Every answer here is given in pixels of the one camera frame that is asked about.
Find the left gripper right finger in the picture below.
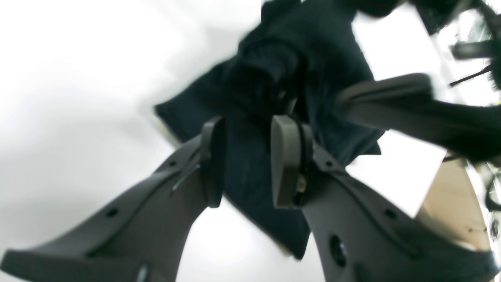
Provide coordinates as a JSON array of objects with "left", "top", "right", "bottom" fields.
[{"left": 271, "top": 116, "right": 500, "bottom": 282}]

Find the black graphic t-shirt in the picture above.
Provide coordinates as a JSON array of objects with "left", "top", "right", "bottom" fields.
[{"left": 155, "top": 0, "right": 384, "bottom": 260}]

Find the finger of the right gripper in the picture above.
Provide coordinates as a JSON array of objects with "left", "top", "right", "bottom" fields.
[{"left": 339, "top": 73, "right": 501, "bottom": 161}]

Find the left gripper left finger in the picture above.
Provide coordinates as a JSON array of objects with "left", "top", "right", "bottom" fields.
[{"left": 1, "top": 117, "right": 227, "bottom": 282}]

